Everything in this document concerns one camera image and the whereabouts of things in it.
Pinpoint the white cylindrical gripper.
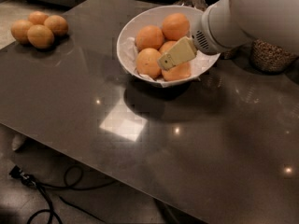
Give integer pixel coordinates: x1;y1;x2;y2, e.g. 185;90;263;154
158;7;231;70

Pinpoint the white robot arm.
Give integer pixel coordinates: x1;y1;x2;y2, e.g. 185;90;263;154
158;0;299;70

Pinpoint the white paper bowl liner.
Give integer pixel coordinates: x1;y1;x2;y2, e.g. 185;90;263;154
117;37;220;88

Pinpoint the white bowl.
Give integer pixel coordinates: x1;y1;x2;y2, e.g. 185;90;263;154
116;5;221;89

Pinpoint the glass jar of lentils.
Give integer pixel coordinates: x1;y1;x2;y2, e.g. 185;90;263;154
249;39;298;74

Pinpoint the orange back on table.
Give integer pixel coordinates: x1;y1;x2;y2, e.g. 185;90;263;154
28;11;49;25

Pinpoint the white table foot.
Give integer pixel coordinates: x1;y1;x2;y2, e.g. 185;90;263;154
11;134;26;151

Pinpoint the black cable on floor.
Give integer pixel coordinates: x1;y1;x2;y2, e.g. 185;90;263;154
8;163;117;224

